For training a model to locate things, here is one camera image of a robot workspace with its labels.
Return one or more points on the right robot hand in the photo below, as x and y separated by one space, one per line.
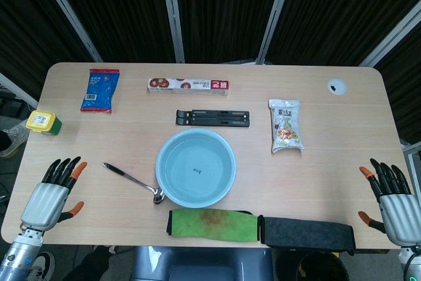
394 208

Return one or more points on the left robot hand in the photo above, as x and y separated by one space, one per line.
46 198

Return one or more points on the metal ladle spoon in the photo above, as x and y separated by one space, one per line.
138 184

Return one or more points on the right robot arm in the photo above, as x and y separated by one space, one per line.
411 263

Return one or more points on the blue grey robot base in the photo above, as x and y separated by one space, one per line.
200 263

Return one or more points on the light blue round bowl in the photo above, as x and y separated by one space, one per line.
196 168

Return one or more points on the grey sneaker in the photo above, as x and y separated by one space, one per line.
13 139

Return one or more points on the yellow lid green jar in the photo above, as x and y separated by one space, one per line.
43 123

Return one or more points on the dark grey cloth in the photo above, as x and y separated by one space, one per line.
306 234

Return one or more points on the blue snack bag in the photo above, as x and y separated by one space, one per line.
99 91

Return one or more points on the white nut snack bag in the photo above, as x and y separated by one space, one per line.
285 126

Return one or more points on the green cloth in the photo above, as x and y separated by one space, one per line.
210 225

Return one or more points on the cling film box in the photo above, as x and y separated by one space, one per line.
188 87

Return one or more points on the black folding stand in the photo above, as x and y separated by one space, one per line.
213 118

